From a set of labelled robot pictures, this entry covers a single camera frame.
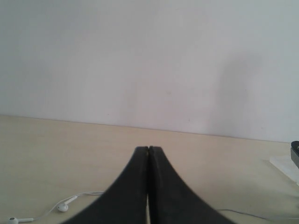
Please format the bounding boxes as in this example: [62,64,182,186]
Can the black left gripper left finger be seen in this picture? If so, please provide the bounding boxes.
[64,147,149,224]

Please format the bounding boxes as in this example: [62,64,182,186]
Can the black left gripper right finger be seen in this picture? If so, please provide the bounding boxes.
[148,146,233,224]

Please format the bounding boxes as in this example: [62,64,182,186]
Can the clear plastic storage case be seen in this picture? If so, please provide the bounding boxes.
[269,155,299,185]

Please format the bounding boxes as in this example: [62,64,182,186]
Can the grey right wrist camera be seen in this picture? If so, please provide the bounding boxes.
[291,141,299,168]

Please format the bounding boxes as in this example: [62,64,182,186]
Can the white wired earphones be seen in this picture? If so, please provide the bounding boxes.
[7,191,299,224]

